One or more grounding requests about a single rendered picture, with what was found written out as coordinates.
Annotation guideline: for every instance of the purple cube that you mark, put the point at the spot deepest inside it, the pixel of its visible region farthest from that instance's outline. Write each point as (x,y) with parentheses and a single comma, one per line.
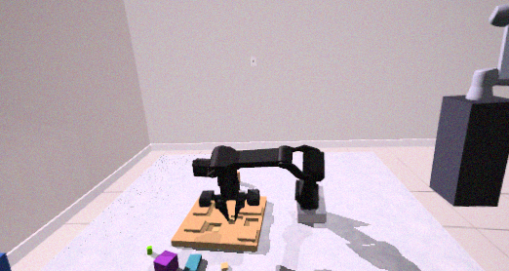
(166,261)

